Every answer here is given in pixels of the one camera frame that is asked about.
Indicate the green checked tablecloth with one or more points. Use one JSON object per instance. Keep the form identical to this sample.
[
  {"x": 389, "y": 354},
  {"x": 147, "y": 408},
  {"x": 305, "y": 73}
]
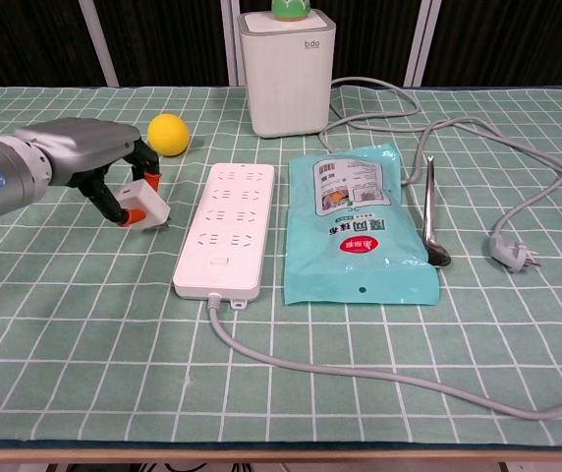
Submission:
[{"x": 65, "y": 319}]

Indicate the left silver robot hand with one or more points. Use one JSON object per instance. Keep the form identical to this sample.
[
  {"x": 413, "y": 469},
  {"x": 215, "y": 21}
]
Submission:
[{"x": 84, "y": 142}]

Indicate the yellow ball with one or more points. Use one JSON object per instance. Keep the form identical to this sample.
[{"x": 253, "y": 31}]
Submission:
[{"x": 170, "y": 135}]

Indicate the white power strip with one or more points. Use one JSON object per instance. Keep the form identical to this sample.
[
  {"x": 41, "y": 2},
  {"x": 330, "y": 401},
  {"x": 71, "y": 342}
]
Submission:
[{"x": 222, "y": 275}]

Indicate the white metal frame post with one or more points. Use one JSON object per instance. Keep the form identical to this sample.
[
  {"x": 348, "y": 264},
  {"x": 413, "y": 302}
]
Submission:
[
  {"x": 99, "y": 44},
  {"x": 421, "y": 44},
  {"x": 229, "y": 44}
]

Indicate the metal spoon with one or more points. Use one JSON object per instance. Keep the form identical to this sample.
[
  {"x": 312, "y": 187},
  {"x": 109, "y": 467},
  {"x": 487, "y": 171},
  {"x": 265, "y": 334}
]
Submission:
[{"x": 428, "y": 206}]

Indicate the green ceramic ornament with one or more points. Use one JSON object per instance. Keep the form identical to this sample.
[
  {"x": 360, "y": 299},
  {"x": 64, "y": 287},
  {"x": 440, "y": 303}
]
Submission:
[{"x": 288, "y": 10}]

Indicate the white bdo appliance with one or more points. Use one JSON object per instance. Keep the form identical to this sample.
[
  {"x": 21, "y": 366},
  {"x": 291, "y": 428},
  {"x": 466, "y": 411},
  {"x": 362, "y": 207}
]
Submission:
[{"x": 286, "y": 83}]

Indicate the teal cleaning cloth bag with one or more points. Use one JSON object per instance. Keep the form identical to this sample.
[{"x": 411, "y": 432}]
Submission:
[{"x": 359, "y": 246}]

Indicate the white power adapter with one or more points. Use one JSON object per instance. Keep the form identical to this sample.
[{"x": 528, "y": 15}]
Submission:
[{"x": 151, "y": 206}]

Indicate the dark pleated curtain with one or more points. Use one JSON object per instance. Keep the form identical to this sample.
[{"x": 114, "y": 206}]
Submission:
[{"x": 507, "y": 39}]

